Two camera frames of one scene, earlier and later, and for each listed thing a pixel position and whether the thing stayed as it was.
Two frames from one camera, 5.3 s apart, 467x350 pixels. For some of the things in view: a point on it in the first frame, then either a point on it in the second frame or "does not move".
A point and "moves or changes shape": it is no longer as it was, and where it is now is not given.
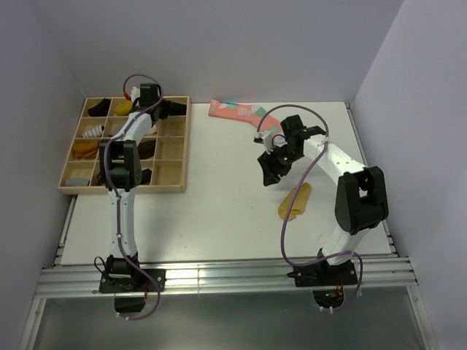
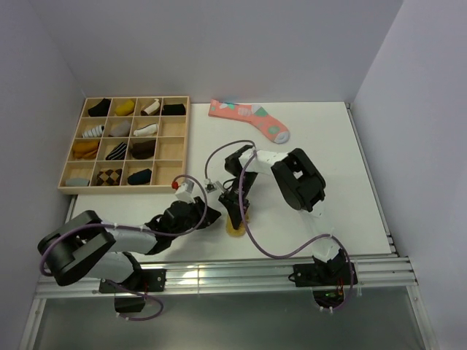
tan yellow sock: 299,204 moves or changes shape
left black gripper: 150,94 -> 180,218
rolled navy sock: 146,176 does not move
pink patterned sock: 256,115 does not move
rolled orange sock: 85,149 does not move
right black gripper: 268,162 -> 232,204
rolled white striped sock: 95,132 does not move
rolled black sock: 101,109 does not move
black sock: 175,109 does not move
